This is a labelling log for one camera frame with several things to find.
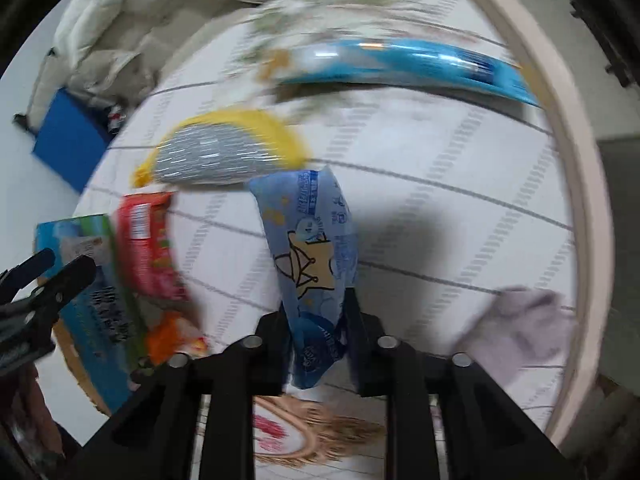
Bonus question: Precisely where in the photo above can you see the orange snack packet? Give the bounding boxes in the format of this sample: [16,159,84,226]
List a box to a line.
[145,310,209,366]

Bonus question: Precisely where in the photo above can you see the red snack packet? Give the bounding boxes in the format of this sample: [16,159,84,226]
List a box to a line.
[116,192,188,302]

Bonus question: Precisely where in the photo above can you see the blue tissue pack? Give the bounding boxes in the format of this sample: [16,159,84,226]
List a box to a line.
[248,167,358,389]

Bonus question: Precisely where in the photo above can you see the purple grey cloth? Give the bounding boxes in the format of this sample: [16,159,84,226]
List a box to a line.
[454,287,576,388]

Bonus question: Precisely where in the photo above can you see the long blue packet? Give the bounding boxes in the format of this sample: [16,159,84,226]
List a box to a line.
[265,38,537,105]

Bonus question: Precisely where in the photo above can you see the cardboard box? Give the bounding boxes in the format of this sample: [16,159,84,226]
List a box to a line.
[35,214,149,415]

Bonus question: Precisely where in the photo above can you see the floral tablecloth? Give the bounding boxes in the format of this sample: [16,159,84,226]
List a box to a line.
[71,0,616,480]

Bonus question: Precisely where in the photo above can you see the blue folded mat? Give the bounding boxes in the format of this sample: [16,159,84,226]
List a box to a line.
[32,89,113,194]

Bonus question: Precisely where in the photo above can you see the white puffer jacket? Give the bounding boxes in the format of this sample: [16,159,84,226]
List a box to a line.
[52,0,281,111]

